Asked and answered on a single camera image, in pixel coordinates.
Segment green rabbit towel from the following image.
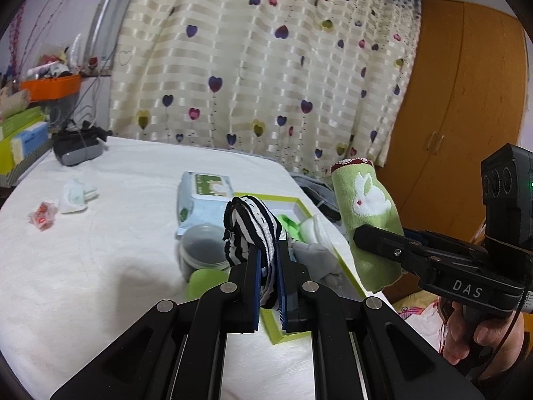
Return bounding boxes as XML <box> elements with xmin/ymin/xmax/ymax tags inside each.
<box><xmin>331</xmin><ymin>158</ymin><xmax>406</xmax><ymax>294</ymax></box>

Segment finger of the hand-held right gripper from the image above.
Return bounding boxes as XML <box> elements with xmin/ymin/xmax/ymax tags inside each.
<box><xmin>353</xmin><ymin>224</ymin><xmax>490</xmax><ymax>278</ymax></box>
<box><xmin>402</xmin><ymin>228</ymin><xmax>488</xmax><ymax>251</ymax></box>

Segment grey window frame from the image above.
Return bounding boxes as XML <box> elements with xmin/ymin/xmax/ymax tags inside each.
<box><xmin>85</xmin><ymin>0</ymin><xmax>138</xmax><ymax>76</ymax></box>

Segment green white flat box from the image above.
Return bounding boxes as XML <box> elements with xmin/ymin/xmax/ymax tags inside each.
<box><xmin>0</xmin><ymin>106</ymin><xmax>46</xmax><ymax>139</ymax></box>

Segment red white candy wrapper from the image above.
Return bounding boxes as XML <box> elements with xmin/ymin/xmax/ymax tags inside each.
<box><xmin>28</xmin><ymin>201</ymin><xmax>57</xmax><ymax>231</ymax></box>

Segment white crumpled wrapper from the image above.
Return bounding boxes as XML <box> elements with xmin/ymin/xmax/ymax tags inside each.
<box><xmin>58</xmin><ymin>175</ymin><xmax>100</xmax><ymax>214</ymax></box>

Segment white cloth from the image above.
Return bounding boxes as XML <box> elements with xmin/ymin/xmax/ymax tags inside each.
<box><xmin>299</xmin><ymin>215</ymin><xmax>334</xmax><ymax>244</ymax></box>

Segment wet wipes pack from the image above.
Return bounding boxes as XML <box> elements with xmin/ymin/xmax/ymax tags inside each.
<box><xmin>175</xmin><ymin>171</ymin><xmax>236</xmax><ymax>238</ymax></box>

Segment clear plastic jar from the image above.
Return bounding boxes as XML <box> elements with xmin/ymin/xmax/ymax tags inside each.
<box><xmin>179</xmin><ymin>224</ymin><xmax>232</xmax><ymax>281</ymax></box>

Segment black white striped sock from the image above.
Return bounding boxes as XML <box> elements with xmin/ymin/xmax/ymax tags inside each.
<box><xmin>223</xmin><ymin>195</ymin><xmax>289</xmax><ymax>311</ymax></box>

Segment beige packet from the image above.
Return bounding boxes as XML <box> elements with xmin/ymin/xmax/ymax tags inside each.
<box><xmin>0</xmin><ymin>89</ymin><xmax>32</xmax><ymax>119</ymax></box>

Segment orange box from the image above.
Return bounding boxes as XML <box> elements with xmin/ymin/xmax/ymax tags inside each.
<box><xmin>20</xmin><ymin>74</ymin><xmax>82</xmax><ymax>101</ymax></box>

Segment green round container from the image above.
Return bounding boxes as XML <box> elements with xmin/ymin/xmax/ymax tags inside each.
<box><xmin>187</xmin><ymin>269</ymin><xmax>230</xmax><ymax>301</ymax></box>

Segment green cloth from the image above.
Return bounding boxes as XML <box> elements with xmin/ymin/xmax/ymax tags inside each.
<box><xmin>275</xmin><ymin>213</ymin><xmax>309</xmax><ymax>243</ymax></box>

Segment wooden wardrobe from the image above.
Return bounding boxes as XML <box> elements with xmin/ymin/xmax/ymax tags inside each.
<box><xmin>375</xmin><ymin>0</ymin><xmax>533</xmax><ymax>242</ymax></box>

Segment pink printed cloth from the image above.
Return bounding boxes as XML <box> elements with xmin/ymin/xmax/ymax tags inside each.
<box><xmin>393</xmin><ymin>292</ymin><xmax>448</xmax><ymax>342</ymax></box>

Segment grey sock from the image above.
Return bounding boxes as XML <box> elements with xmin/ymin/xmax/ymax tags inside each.
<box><xmin>289</xmin><ymin>242</ymin><xmax>346</xmax><ymax>296</ymax></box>

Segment grey black device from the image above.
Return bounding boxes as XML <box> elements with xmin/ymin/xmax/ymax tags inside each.
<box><xmin>52</xmin><ymin>122</ymin><xmax>112</xmax><ymax>166</ymax></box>

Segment blue tissue box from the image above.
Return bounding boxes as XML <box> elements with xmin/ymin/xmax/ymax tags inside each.
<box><xmin>10</xmin><ymin>122</ymin><xmax>50</xmax><ymax>163</ymax></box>

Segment heart print curtain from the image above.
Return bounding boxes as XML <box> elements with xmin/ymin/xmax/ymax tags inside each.
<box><xmin>109</xmin><ymin>0</ymin><xmax>423</xmax><ymax>180</ymax></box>

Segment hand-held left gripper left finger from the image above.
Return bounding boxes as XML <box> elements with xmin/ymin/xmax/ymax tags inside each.
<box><xmin>50</xmin><ymin>249</ymin><xmax>262</xmax><ymax>400</ymax></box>

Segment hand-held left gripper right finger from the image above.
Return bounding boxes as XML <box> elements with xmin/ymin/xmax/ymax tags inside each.
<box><xmin>277</xmin><ymin>239</ymin><xmax>486</xmax><ymax>400</ymax></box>

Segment purple branch decoration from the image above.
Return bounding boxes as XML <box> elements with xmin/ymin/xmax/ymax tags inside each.
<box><xmin>0</xmin><ymin>0</ymin><xmax>63</xmax><ymax>84</ymax></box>

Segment dark jeans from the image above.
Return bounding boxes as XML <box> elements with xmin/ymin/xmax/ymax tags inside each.
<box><xmin>291</xmin><ymin>173</ymin><xmax>344</xmax><ymax>221</ymax></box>

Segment person's right hand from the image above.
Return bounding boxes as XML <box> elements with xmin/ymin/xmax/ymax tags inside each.
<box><xmin>441</xmin><ymin>301</ymin><xmax>526</xmax><ymax>369</ymax></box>

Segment green white cardboard box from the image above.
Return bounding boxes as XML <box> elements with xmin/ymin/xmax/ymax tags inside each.
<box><xmin>233</xmin><ymin>194</ymin><xmax>394</xmax><ymax>344</ymax></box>

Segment black cable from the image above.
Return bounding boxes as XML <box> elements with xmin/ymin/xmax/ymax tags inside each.
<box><xmin>67</xmin><ymin>71</ymin><xmax>101</xmax><ymax>131</ymax></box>

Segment grey striped box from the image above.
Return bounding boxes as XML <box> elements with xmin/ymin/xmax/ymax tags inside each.
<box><xmin>0</xmin><ymin>146</ymin><xmax>55</xmax><ymax>188</ymax></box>

